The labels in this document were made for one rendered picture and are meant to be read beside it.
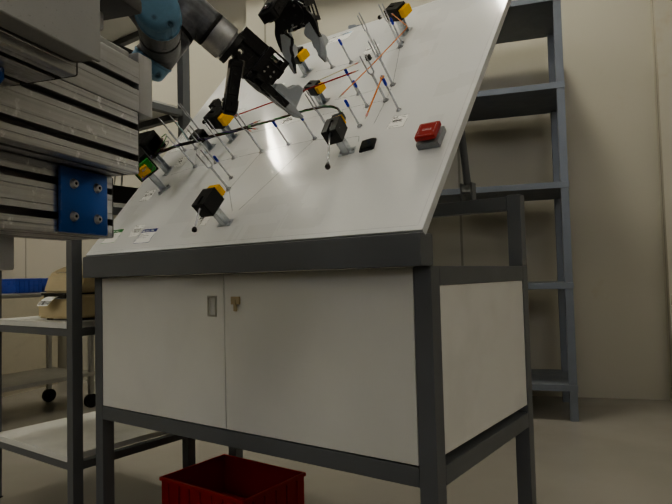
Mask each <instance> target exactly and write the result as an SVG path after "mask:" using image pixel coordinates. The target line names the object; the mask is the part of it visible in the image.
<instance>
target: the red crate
mask: <svg viewBox="0 0 672 504"><path fill-rule="evenodd" d="M305 476H306V472H302V471H298V470H293V469H289V468H285V467H280V466H276V465H271V464H267V463H263V462H258V461H254V460H249V459H245V458H240V457H236V456H232V455H227V454H222V455H219V456H217V457H214V458H211V459H208V460H205V461H203V462H200V463H197V464H194V465H191V466H188V467H186V468H183V469H180V470H177V471H174V472H172V473H169V474H166V475H163V476H160V477H159V480H160V481H162V504H304V477H305Z"/></svg>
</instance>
